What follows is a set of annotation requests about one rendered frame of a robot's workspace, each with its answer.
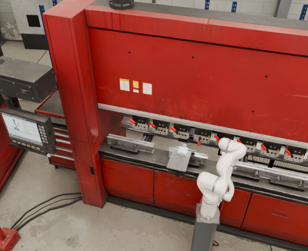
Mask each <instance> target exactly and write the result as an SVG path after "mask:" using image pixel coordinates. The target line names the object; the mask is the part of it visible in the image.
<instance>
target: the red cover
mask: <svg viewBox="0 0 308 251"><path fill-rule="evenodd" d="M84 11H85V18H86V25H87V26H90V27H97V28H105V29H112V30H120V31H127V32H134V33H142V34H149V35H157V36H164V37H171V38H179V39H186V40H194V41H201V42H209V43H216V44H223V45H231V46H238V47H246V48H253V49H261V50H268V51H275V52H283V53H290V54H297V55H305V56H308V30H301V29H292V28H284V27H275V26H267V25H258V24H250V23H241V22H233V21H224V20H216V19H208V18H199V17H191V16H183V15H174V14H166V13H157V12H149V11H140V10H132V9H125V10H118V9H113V8H111V7H106V6H98V5H89V6H87V7H86V8H85V9H84Z"/></svg>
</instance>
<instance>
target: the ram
mask: <svg viewBox="0 0 308 251"><path fill-rule="evenodd" d="M88 33H89V40H90V48H91V56H92V63H93V71H94V79H95V86H96V94H97V102H98V103H100V104H105V105H110V106H115V107H121V108H126V109H131V110H136V111H141V112H147V113H152V114H157V115H162V116H167V117H173V118H178V119H183V120H188V121H193V122H199V123H204V124H209V125H214V126H221V127H226V128H232V129H237V130H242V131H247V132H252V133H258V134H263V135H268V136H273V137H278V138H284V139H289V140H294V141H299V142H305V143H308V56H305V55H297V54H290V53H283V52H275V51H268V50H261V49H253V48H246V47H238V46H231V45H223V44H216V43H209V42H201V41H194V40H186V39H179V38H171V37H164V36H157V35H149V34H142V33H134V32H127V31H120V30H112V29H105V28H97V27H88ZM120 79H126V80H129V90H130V91H125V90H121V88H120ZM133 81H138V82H139V88H134V87H133ZM143 83H149V84H152V95H149V94H143ZM133 89H138V90H139V92H138V93H137V92H134V91H133ZM98 108H100V109H105V110H110V111H115V112H121V113H125V114H130V115H135V116H141V117H146V118H151V119H156V120H161V121H166V122H171V123H176V124H181V125H187V126H193V127H198V128H203V129H209V130H214V131H219V132H224V133H229V134H234V135H239V136H244V137H249V138H255V139H260V140H265V141H270V142H275V143H280V144H285V145H290V146H295V147H301V148H306V149H308V146H304V145H299V144H294V143H289V142H284V141H278V140H273V139H268V138H263V137H258V136H253V135H247V134H242V133H237V132H232V131H227V130H222V129H216V128H211V127H206V126H201V125H194V124H189V123H184V122H179V121H174V120H168V119H163V118H158V117H153V116H148V115H143V114H138V113H132V112H127V111H122V110H117V109H112V108H107V107H102V106H98Z"/></svg>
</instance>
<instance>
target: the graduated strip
mask: <svg viewBox="0 0 308 251"><path fill-rule="evenodd" d="M98 106H102V107H107V108H112V109H117V110H122V111H127V112H132V113H138V114H143V115H148V116H153V117H158V118H163V119H168V120H174V121H179V122H184V123H189V124H194V125H199V126H206V127H211V128H216V129H222V130H227V131H232V132H237V133H242V134H247V135H253V136H258V137H263V138H268V139H273V140H278V141H284V142H289V143H294V144H299V145H304V146H308V143H305V142H299V141H294V140H289V139H284V138H278V137H273V136H268V135H263V134H258V133H252V132H247V131H242V130H237V129H232V128H226V127H221V126H216V125H209V124H204V123H199V122H193V121H188V120H183V119H178V118H173V117H167V116H162V115H157V114H152V113H147V112H141V111H136V110H131V109H126V108H121V107H115V106H110V105H105V104H100V103H98Z"/></svg>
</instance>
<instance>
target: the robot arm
mask: <svg viewBox="0 0 308 251"><path fill-rule="evenodd" d="M218 146H219V148H220V149H221V150H222V151H223V152H225V154H223V155H221V156H220V158H219V160H218V162H217V164H216V170H217V172H218V174H219V175H220V177H218V176H216V175H213V174H211V173H208V172H201V173H200V174H199V175H198V177H197V186H198V188H199V189H200V191H201V192H202V194H203V198H202V204H200V205H198V207H197V208H196V215H197V217H198V219H199V220H201V221H202V222H204V223H214V222H216V221H217V220H218V219H219V216H220V212H219V210H218V208H217V205H218V206H219V204H220V202H222V200H225V201H228V202H230V201H231V199H232V197H233V194H234V184H233V182H232V180H231V174H232V172H233V169H234V167H235V164H236V161H237V160H238V159H241V158H242V157H244V156H245V154H246V152H247V148H246V146H245V145H243V144H241V143H239V142H236V141H234V140H231V139H228V138H221V139H220V140H219V143H218ZM228 188H229V192H228Z"/></svg>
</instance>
